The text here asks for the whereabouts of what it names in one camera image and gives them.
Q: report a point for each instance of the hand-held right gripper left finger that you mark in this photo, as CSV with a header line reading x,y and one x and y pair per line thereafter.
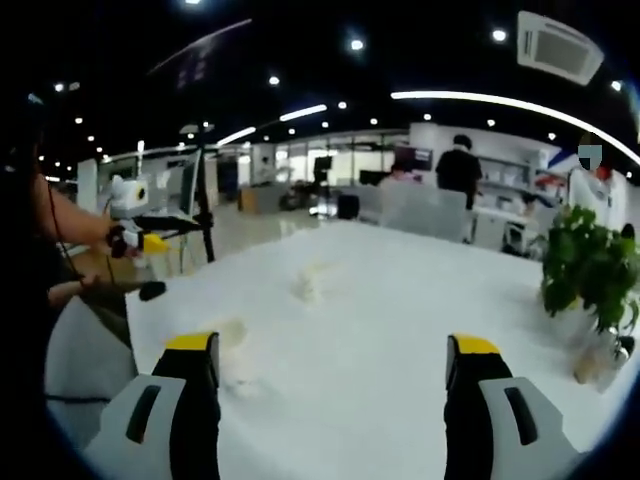
x,y
197,410

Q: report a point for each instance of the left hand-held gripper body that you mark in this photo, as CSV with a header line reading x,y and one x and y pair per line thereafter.
x,y
127,197

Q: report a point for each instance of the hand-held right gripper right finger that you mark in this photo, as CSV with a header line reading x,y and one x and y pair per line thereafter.
x,y
467,410

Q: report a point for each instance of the white paper cup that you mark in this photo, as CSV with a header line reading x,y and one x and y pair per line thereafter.
x,y
237,360

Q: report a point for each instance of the cluster of paper cups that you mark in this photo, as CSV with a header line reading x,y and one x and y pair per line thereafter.
x,y
310,287

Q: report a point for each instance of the person's left hand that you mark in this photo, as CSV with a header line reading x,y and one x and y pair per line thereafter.
x,y
125,245

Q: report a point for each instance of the black tripod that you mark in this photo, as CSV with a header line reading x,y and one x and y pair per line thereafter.
x,y
205,200

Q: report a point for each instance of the small black device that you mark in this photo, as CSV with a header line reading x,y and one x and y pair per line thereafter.
x,y
152,291

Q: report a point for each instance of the brown cabinet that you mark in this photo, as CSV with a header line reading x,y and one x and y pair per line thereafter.
x,y
100,262

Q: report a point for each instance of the brown box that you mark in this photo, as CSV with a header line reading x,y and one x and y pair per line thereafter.
x,y
257,199

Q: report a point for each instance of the person's black shirt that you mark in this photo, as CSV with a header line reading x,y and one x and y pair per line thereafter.
x,y
45,270

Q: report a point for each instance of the short ceiling light strip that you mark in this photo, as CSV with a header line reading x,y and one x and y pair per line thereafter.
x,y
236,136
302,113

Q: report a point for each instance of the white table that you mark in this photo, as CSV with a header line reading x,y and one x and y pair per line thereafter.
x,y
375,325

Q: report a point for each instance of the small glass jar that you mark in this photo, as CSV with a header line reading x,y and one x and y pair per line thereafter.
x,y
592,367

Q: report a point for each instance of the black bin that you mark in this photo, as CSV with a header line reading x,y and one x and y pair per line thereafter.
x,y
348,207

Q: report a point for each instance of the green potted plant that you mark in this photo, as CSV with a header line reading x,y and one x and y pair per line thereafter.
x,y
585,270

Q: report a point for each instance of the group of ceiling spotlights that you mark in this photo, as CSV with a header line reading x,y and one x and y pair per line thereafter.
x,y
356,44

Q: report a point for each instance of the long curved ceiling light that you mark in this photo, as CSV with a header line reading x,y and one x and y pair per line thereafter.
x,y
500,99

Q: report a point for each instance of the ceiling air conditioner vent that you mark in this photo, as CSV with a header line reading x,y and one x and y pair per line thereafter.
x,y
560,47

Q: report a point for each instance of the black camera stand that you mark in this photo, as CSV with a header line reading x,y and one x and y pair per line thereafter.
x,y
323,165

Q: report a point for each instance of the white wall shelf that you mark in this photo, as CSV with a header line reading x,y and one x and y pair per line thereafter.
x,y
505,172

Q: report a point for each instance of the dark wall screen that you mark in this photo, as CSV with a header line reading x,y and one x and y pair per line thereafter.
x,y
414,156

